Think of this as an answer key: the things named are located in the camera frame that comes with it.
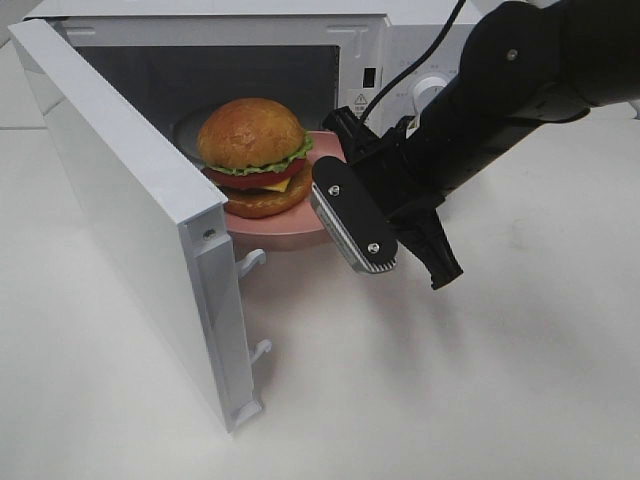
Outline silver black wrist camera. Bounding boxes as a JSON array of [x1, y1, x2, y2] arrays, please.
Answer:
[[310, 156, 398, 274]]

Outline pink round plate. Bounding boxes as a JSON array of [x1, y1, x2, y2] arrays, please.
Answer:
[[224, 130, 349, 251]]

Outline white warning label sticker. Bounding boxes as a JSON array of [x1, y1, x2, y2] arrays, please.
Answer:
[[347, 89, 371, 118]]

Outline upper white microwave knob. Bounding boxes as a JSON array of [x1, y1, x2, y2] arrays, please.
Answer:
[[411, 75, 448, 114]]

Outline white microwave oven body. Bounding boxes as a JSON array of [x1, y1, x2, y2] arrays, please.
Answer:
[[18, 1, 451, 173]]

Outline burger with lettuce and cheese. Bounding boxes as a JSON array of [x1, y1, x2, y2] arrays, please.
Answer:
[[196, 98, 314, 219]]

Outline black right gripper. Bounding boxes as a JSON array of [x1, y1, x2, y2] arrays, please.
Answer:
[[322, 107, 463, 290]]

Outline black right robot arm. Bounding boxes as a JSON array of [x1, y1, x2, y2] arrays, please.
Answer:
[[311, 1, 639, 289]]

